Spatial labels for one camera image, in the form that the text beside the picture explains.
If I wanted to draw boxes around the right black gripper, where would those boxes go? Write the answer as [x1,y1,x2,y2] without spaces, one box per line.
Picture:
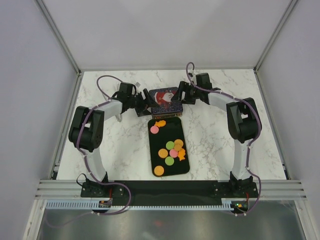
[170,81,201,106]

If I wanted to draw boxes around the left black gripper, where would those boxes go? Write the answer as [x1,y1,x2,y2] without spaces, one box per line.
[127,89,160,118]

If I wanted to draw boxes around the square cookie tin box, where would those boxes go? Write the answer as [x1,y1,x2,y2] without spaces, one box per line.
[151,109,183,119]

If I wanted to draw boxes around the gold tin lid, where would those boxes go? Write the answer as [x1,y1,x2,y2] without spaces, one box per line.
[149,87,183,111]

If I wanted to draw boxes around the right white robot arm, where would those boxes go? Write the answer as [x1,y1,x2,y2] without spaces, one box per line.
[171,73,262,198]

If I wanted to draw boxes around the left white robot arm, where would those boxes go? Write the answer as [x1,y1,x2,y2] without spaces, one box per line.
[68,82,160,197]

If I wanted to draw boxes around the orange fish cookie upper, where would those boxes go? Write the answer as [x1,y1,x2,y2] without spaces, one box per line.
[154,120,167,128]

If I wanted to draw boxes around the orange fish cookie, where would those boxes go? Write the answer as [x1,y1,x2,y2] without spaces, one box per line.
[154,120,167,128]
[177,148,186,161]

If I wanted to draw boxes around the pink round cookie upper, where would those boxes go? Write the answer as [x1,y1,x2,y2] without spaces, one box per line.
[150,125,159,134]

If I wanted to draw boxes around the pink round cookie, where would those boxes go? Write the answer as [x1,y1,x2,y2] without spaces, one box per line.
[169,149,179,158]
[150,125,159,134]

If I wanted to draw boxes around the dotted tan cookie upper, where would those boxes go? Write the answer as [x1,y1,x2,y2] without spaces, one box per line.
[174,139,184,148]

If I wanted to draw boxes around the dotted tan cookie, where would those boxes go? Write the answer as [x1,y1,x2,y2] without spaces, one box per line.
[158,148,169,159]
[174,139,184,148]

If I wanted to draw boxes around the green round cookie upper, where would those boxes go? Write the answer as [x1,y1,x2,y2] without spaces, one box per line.
[165,141,175,150]

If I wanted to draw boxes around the green round cookie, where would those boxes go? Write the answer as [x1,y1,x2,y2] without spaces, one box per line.
[164,156,175,166]
[165,141,175,150]

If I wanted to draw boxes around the tan leaf cookie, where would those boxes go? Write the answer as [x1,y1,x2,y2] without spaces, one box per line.
[173,144,183,152]

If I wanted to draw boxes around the dotted tan cookie middle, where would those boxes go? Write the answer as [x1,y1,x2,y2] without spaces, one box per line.
[158,148,169,159]

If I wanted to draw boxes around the pink round cookie lower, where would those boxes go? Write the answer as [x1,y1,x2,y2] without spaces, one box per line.
[169,149,179,158]

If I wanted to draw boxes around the orange fish cookie lower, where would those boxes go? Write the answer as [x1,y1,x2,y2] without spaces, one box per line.
[177,148,186,161]

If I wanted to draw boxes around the black rectangular tray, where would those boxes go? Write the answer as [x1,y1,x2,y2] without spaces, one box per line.
[147,117,190,178]

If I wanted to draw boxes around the green round cookie lower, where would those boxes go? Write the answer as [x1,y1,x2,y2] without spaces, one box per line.
[164,156,175,166]

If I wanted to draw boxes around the dotted orange cookie bottom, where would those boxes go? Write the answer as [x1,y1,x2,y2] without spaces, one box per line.
[153,165,165,177]

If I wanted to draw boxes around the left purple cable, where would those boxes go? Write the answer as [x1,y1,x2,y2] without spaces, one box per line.
[76,75,132,216]

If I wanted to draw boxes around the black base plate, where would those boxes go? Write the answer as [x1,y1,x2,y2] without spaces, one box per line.
[80,180,258,206]

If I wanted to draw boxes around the grey slotted cable duct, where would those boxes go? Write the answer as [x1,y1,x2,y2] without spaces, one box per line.
[45,199,236,211]

